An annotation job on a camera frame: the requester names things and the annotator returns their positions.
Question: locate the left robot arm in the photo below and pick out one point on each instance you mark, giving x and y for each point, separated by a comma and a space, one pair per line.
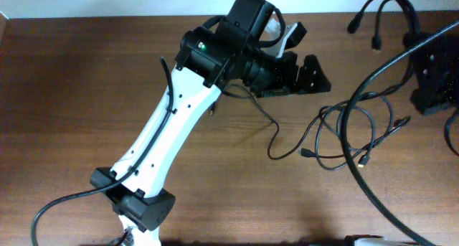
251, 43

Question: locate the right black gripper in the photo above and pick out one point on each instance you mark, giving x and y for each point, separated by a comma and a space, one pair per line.
434, 74

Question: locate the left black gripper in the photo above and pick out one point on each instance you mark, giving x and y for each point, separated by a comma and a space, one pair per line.
296, 74

